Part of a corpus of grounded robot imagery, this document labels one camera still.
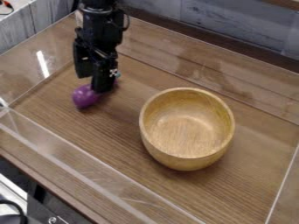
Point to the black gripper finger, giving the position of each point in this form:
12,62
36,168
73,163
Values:
104,73
81,61

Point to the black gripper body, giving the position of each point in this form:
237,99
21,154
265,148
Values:
100,31

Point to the purple toy eggplant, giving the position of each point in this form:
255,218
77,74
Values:
84,96

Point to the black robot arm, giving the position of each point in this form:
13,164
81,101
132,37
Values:
95,3

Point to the wooden bowl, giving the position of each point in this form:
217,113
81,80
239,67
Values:
187,127

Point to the white cabinet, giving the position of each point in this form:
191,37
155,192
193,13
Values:
24,17

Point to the clear acrylic tray enclosure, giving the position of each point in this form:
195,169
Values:
85,153

